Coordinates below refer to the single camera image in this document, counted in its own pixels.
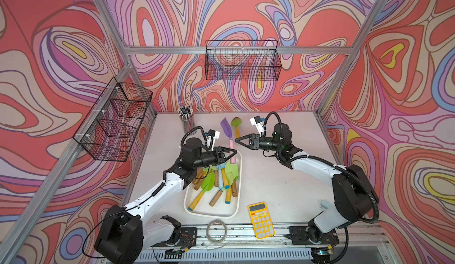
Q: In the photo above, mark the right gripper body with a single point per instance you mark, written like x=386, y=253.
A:
x=265, y=143

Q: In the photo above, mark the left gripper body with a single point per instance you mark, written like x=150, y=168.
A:
x=208, y=159

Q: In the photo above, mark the green shovel wooden handle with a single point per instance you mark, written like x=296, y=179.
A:
x=204, y=177

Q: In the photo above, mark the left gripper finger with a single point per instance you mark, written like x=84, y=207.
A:
x=226, y=150
x=225, y=156

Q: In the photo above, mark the green shovel yellow handle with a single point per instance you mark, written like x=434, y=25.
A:
x=235, y=123

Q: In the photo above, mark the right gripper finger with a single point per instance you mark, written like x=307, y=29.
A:
x=245, y=137
x=245, y=142

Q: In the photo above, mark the light blue shovel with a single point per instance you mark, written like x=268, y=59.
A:
x=223, y=181

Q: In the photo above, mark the black wire basket left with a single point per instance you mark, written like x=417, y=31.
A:
x=110, y=130

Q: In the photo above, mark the white storage tray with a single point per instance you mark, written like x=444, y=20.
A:
x=220, y=209

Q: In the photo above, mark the yellow calculator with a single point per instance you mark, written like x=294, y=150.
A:
x=261, y=221

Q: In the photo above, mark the black wire basket back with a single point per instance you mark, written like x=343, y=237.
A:
x=242, y=60

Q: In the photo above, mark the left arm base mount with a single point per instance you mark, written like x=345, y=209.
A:
x=185, y=239

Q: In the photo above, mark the black wire basket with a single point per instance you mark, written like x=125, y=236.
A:
x=242, y=60
x=110, y=130

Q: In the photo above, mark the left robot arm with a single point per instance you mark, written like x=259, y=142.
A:
x=126, y=231

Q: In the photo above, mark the metal pen cup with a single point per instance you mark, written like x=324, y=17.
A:
x=186, y=115

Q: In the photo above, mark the green shovel blue-tip handle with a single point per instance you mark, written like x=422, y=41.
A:
x=232, y=173

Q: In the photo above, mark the purple shovel pink handle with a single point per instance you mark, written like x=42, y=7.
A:
x=226, y=127

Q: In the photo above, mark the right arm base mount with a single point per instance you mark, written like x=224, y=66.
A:
x=304, y=235

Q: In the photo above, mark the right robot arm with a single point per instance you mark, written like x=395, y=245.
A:
x=354, y=196

